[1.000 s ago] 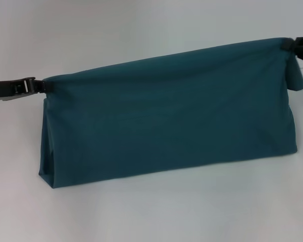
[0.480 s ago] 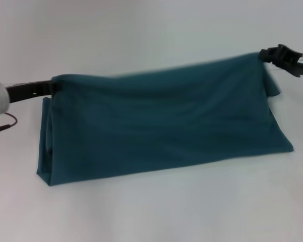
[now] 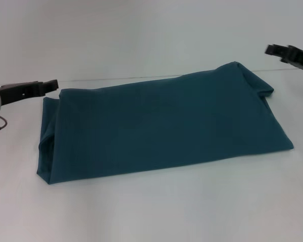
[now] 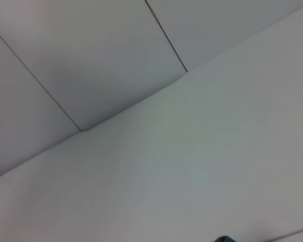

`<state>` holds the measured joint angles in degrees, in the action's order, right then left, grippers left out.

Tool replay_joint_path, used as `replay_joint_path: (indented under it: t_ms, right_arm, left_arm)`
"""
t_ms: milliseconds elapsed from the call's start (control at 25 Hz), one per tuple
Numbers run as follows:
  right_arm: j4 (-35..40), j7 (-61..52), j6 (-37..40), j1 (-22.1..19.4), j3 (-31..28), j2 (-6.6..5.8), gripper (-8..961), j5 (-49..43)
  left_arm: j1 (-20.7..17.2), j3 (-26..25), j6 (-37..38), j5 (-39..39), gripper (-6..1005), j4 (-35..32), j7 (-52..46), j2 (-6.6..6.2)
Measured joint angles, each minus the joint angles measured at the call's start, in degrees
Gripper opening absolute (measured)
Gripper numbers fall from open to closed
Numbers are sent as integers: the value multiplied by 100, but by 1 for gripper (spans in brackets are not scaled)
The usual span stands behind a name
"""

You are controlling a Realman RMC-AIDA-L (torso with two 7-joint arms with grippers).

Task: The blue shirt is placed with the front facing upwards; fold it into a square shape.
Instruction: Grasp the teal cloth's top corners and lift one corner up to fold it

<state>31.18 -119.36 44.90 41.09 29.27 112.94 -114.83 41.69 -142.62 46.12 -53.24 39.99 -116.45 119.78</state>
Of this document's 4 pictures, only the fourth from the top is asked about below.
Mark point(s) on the teal t-shirt with FREE print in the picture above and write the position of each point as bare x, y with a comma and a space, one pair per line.
226, 239

